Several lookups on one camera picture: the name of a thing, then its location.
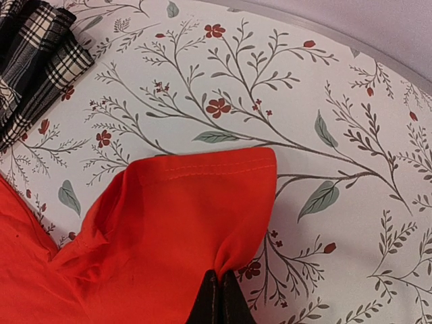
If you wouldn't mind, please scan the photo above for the black white plaid skirt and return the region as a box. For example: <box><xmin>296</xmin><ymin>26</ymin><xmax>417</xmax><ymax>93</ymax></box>
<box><xmin>1</xmin><ymin>1</ymin><xmax>94</xmax><ymax>149</ymax></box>

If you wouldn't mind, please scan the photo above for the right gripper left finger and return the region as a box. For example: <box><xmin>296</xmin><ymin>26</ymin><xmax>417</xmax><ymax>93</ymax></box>
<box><xmin>186</xmin><ymin>270</ymin><xmax>221</xmax><ymax>324</ymax></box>

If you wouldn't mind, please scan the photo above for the floral patterned table mat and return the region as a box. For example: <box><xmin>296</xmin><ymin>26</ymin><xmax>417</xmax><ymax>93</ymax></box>
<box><xmin>1</xmin><ymin>1</ymin><xmax>431</xmax><ymax>323</ymax></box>

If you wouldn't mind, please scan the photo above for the red orange garment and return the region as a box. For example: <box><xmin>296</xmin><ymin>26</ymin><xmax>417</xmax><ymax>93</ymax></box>
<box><xmin>1</xmin><ymin>148</ymin><xmax>277</xmax><ymax>323</ymax></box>

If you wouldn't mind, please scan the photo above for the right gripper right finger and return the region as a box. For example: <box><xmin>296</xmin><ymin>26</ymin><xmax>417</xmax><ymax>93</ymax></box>
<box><xmin>221</xmin><ymin>271</ymin><xmax>257</xmax><ymax>324</ymax></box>

